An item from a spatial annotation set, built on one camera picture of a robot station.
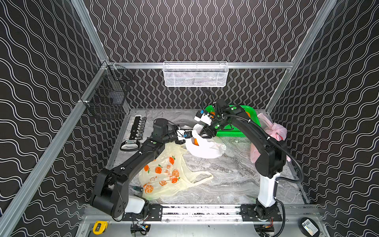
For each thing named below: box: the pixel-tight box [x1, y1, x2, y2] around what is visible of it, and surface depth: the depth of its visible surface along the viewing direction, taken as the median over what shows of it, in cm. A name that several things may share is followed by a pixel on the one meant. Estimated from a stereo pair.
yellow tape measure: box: [92, 220, 109, 236], surface depth 71 cm
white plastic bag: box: [185, 123, 227, 159], surface depth 85 cm
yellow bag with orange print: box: [139, 143, 214, 200], surface depth 87 cm
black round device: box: [299, 217, 320, 237], surface depth 71 cm
